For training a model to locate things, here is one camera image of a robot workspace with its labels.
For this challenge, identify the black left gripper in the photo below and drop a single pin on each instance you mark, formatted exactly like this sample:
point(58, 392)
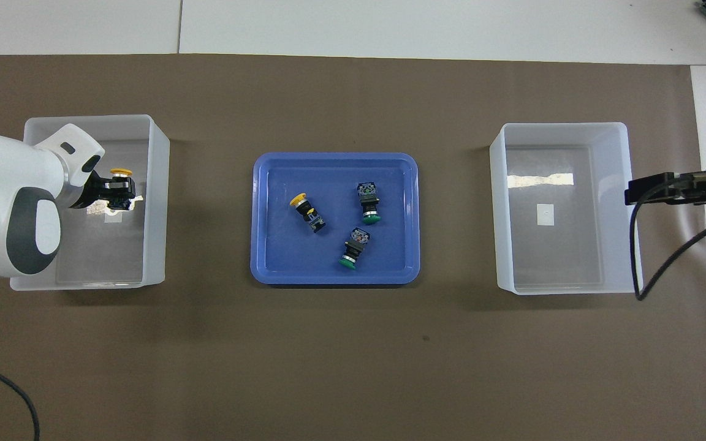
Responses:
point(89, 191)

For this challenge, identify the yellow push button switch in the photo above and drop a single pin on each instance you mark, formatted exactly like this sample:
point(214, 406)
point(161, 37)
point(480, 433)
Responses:
point(309, 213)
point(121, 172)

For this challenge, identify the green push button switch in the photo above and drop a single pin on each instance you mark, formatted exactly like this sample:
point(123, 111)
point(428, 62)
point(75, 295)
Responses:
point(369, 202)
point(353, 248)

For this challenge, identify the white paper label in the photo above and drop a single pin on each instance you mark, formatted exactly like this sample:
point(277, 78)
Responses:
point(111, 217)
point(545, 214)

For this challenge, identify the translucent white plastic box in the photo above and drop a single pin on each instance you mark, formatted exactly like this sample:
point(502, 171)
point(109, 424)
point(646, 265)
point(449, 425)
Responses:
point(573, 263)
point(102, 257)

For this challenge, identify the blue plastic tray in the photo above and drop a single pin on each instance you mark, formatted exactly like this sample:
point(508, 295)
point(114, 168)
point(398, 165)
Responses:
point(334, 269)

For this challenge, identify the brown table mat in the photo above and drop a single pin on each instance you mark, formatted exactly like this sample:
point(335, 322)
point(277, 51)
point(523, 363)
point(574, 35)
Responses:
point(328, 367)

